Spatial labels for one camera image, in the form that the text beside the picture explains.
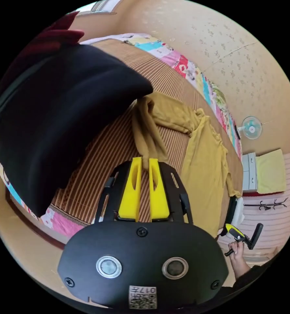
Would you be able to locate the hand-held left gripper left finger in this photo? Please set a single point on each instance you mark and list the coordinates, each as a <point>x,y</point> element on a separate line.
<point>129,193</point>

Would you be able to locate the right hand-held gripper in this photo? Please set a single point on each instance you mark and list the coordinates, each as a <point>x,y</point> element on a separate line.
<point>241,239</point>

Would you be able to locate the pile of clothes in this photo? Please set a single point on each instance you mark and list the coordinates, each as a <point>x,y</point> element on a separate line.
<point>61,117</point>

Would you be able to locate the person's body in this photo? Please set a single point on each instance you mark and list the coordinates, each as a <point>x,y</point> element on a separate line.
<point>257,279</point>

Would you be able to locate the window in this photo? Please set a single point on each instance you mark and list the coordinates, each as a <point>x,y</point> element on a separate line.
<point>96,8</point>

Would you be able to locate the bed with striped woven mat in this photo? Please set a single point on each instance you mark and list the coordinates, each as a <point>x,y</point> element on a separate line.
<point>98,159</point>

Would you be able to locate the yellow long sleeve shirt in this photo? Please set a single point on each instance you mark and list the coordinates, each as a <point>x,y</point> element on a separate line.
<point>203,166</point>

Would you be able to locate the black coat rack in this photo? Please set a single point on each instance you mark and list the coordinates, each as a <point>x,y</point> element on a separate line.
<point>266,205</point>

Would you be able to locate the grey cupboard with yellow cloth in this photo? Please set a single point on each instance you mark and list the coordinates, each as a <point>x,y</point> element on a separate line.
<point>249,171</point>

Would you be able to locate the turquoise wall fan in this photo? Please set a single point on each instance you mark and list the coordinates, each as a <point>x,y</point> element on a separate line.
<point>251,127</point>

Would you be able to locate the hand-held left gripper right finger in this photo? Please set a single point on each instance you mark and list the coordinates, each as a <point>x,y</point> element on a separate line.
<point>159,196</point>

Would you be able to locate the person's right hand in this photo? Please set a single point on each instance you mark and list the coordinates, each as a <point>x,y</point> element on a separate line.
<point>237,250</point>

